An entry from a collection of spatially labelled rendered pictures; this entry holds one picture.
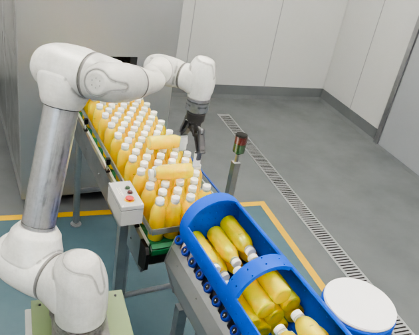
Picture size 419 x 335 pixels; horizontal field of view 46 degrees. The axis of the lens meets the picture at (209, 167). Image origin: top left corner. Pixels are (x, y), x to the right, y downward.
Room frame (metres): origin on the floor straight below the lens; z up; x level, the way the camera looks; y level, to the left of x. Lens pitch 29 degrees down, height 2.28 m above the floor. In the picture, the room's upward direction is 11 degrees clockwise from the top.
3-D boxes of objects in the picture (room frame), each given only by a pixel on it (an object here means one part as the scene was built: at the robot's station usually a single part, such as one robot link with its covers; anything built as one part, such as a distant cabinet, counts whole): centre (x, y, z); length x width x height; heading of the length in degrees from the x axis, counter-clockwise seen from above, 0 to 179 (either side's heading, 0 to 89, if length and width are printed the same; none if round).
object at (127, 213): (1.78, 0.34, 1.05); 0.20 x 0.10 x 0.10; 31
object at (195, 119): (1.77, 0.09, 1.50); 0.08 x 0.07 x 0.09; 32
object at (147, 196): (1.88, 0.25, 1.00); 0.07 x 0.07 x 0.19
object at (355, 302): (1.43, -0.66, 1.03); 0.28 x 0.28 x 0.01
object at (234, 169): (2.26, -0.13, 0.55); 0.04 x 0.04 x 1.10; 31
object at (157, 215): (1.77, 0.18, 1.00); 0.07 x 0.07 x 0.19
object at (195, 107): (1.77, 0.09, 1.57); 0.09 x 0.09 x 0.06
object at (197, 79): (1.77, 0.10, 1.68); 0.13 x 0.11 x 0.16; 68
